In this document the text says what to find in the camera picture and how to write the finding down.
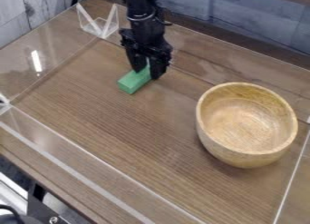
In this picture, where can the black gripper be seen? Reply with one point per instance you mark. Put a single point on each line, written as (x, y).
(144, 43)

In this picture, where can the green rectangular block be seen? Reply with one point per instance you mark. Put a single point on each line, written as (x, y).
(132, 81)

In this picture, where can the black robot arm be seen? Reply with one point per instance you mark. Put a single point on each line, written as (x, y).
(143, 9)

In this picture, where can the wooden bowl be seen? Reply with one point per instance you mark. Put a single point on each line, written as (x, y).
(246, 124)

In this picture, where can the clear acrylic corner bracket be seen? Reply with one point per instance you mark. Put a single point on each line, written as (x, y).
(99, 27)

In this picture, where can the clear acrylic tray wall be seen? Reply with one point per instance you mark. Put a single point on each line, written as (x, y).
(92, 186)

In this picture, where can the black table frame leg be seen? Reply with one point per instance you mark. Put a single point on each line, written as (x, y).
(47, 208)

